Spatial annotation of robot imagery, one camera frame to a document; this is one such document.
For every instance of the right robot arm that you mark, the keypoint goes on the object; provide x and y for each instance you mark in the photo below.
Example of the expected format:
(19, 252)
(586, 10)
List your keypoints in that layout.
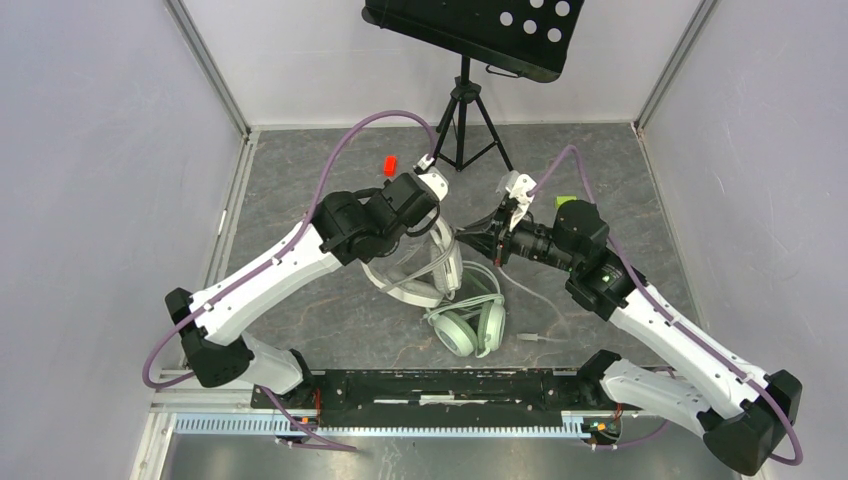
(744, 415)

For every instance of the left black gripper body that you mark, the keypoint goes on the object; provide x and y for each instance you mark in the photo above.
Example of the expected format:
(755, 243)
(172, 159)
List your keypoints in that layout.
(386, 182)

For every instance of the black music stand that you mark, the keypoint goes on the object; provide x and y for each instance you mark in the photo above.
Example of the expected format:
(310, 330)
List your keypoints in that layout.
(514, 39)

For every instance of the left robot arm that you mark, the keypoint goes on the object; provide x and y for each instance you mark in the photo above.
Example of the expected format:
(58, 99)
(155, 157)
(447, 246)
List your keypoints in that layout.
(346, 227)

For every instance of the green small block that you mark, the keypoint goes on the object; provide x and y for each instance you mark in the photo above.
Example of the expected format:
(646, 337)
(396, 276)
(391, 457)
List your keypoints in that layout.
(563, 199)

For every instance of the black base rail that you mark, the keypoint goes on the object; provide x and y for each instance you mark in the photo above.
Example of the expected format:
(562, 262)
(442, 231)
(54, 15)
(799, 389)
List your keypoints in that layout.
(406, 398)

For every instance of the white grey headphones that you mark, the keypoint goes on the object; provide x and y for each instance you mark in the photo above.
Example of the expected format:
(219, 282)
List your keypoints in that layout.
(428, 285)

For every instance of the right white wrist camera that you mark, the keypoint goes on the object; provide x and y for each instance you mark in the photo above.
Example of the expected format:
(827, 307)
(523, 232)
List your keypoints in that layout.
(520, 188)

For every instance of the red small block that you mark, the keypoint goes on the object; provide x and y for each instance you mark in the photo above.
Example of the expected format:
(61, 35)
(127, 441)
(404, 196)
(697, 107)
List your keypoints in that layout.
(390, 166)

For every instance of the green headphones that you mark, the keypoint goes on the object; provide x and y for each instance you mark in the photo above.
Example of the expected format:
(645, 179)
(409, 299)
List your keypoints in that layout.
(475, 325)

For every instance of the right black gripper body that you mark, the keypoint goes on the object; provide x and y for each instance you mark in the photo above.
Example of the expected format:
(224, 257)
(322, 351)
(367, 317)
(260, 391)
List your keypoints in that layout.
(528, 239)

